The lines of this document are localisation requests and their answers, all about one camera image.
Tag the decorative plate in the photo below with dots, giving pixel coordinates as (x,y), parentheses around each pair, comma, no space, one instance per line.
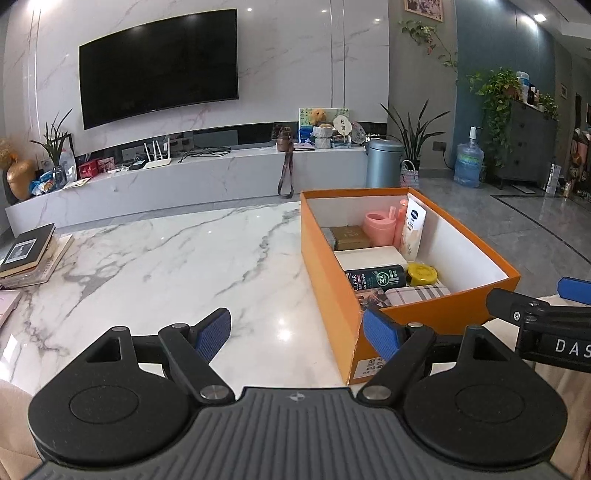
(358,134)

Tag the yellow round jar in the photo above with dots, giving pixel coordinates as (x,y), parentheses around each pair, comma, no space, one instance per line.
(422,274)

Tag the white rectangular box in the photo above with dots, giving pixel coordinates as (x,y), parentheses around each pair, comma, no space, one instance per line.
(369,257)

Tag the colourful painting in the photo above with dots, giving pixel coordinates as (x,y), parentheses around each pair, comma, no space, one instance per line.
(304,134)

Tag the brown teddy bear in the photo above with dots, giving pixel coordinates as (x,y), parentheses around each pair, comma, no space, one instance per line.
(318,117)

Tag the olive brown small box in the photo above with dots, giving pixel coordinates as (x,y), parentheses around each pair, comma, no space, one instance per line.
(351,237)

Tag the framed wall picture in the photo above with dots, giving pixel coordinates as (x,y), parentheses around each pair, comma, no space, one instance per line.
(425,9)

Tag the dark patterned small box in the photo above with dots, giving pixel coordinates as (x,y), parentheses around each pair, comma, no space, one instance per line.
(373,299)

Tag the trailing plant on dresser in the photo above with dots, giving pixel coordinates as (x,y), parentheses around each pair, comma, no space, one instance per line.
(496,90)

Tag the black notebook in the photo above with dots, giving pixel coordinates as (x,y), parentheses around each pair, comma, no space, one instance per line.
(25,249)

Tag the pink photo card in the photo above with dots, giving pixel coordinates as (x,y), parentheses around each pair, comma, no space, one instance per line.
(106,165)

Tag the bottles on dresser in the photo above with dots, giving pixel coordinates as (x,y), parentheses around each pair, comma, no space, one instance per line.
(531,92)

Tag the wall outlet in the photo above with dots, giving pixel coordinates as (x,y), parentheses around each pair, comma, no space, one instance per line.
(439,146)

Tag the pink pump bottle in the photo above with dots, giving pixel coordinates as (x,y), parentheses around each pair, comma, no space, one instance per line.
(400,226)

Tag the white round fan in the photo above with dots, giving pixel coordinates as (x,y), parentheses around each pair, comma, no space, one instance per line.
(342,124)

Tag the pink cylindrical cup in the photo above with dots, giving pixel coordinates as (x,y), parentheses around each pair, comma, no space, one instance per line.
(378,228)

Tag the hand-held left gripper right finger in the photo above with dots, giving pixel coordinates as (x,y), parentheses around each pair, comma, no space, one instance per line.
(381,332)

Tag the trailing wall plant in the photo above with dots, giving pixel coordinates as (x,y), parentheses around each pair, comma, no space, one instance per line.
(427,37)

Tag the small woven bag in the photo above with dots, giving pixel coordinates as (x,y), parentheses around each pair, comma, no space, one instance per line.
(409,177)

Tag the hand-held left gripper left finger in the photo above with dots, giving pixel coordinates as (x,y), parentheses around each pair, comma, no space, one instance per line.
(212,334)

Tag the snack bags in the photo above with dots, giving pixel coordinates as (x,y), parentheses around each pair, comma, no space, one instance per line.
(44,183)

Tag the golden vase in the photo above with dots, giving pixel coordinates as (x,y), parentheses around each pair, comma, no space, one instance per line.
(21,181)

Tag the cluttered side shelf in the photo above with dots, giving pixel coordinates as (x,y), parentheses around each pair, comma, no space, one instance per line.
(581,157)

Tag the dried flower bunch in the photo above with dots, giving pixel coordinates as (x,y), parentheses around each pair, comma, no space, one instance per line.
(5,154)

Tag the stack of books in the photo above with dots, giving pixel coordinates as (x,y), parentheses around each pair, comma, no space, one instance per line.
(57,258)

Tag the plaid wallet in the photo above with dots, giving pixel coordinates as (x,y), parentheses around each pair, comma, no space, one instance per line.
(415,294)

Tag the blue water jug with pump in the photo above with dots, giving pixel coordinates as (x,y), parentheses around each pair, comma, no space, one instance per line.
(468,166)

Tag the white wifi router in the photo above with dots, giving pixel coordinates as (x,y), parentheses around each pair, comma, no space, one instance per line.
(158,162)

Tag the white lotion tube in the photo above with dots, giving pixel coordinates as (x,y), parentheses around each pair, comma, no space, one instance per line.
(412,235)

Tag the small green potted plant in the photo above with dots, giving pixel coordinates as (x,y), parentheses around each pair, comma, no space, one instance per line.
(53,141)

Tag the blue-grey trash can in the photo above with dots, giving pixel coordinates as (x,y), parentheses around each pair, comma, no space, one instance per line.
(384,166)

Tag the orange cardboard box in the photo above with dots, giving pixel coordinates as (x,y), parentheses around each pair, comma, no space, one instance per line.
(332,300)

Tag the grey stone jars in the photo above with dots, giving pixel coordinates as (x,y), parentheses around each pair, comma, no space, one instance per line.
(323,137)

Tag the pink flat case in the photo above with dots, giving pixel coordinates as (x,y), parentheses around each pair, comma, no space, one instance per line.
(8,309)

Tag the tall leafy floor plant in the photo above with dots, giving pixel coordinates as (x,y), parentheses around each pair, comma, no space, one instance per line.
(412,138)

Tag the red gift box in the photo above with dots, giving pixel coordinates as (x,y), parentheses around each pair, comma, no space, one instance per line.
(87,170)

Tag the marble television console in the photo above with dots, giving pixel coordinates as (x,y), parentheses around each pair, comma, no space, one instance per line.
(194,187)

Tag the wall-mounted black television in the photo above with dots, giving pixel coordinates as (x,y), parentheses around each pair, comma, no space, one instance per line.
(159,69)

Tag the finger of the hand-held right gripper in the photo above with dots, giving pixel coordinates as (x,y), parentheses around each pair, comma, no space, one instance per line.
(517,304)
(575,290)

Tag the black cylindrical bottle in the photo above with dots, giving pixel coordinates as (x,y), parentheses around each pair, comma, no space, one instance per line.
(374,278)

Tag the dark grey dresser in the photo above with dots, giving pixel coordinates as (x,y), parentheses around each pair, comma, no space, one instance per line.
(531,143)

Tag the cream cloth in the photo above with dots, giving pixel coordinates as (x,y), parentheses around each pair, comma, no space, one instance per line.
(16,429)

